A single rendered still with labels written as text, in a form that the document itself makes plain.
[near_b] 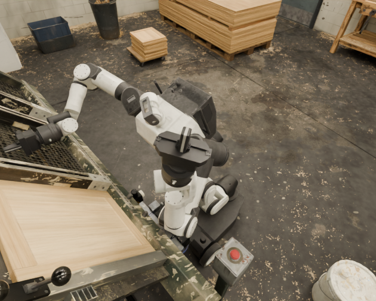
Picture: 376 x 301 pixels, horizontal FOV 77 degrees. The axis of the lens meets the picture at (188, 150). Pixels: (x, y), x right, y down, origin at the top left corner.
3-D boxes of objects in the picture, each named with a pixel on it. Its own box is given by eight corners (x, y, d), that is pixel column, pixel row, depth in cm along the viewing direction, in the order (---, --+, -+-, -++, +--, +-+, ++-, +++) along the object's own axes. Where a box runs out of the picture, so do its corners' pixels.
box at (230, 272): (246, 269, 112) (255, 255, 99) (230, 288, 106) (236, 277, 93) (227, 250, 118) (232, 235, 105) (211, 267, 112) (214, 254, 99)
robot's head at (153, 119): (161, 106, 91) (150, 94, 84) (166, 122, 86) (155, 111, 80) (147, 113, 92) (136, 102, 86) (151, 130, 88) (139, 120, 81)
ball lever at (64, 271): (36, 296, 54) (76, 280, 50) (18, 301, 50) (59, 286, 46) (35, 278, 55) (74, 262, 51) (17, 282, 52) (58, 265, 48)
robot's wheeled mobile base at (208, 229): (210, 178, 237) (212, 156, 212) (252, 212, 211) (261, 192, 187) (160, 218, 207) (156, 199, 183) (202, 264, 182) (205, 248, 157)
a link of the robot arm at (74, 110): (71, 137, 116) (78, 111, 118) (74, 134, 108) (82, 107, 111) (56, 132, 112) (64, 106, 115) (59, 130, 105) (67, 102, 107)
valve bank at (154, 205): (199, 251, 135) (201, 234, 117) (181, 270, 128) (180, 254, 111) (147, 196, 160) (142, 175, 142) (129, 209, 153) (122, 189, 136)
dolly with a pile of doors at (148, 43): (169, 60, 411) (168, 36, 381) (141, 68, 391) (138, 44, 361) (152, 48, 446) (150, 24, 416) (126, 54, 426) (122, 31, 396)
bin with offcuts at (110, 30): (127, 37, 479) (120, 0, 432) (102, 43, 460) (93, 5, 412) (117, 28, 509) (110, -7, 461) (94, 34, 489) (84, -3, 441)
